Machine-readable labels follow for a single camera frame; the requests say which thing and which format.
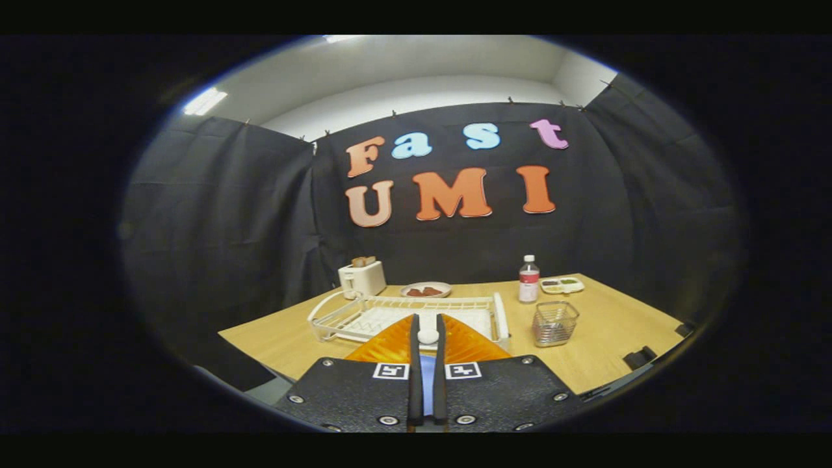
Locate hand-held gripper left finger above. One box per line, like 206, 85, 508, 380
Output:
273, 314, 423, 433

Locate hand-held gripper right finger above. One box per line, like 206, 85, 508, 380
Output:
435, 314, 586, 433

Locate blue plate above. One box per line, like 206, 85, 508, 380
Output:
420, 354, 436, 417

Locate white wire dish rack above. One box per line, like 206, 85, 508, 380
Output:
307, 291, 511, 352

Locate metal wire basket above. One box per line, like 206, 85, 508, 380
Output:
532, 300, 580, 348

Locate small plate with red food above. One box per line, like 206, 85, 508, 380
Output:
400, 281, 452, 298

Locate clear bottle with red label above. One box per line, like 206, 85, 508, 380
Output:
519, 255, 540, 304

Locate cream toaster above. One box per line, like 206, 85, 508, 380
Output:
338, 260, 387, 300

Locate white divided food tray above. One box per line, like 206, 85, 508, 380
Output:
539, 276, 585, 294

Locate black backdrop cloth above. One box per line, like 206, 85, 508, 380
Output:
120, 75, 748, 391

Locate ceiling light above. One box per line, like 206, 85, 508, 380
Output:
184, 88, 228, 116

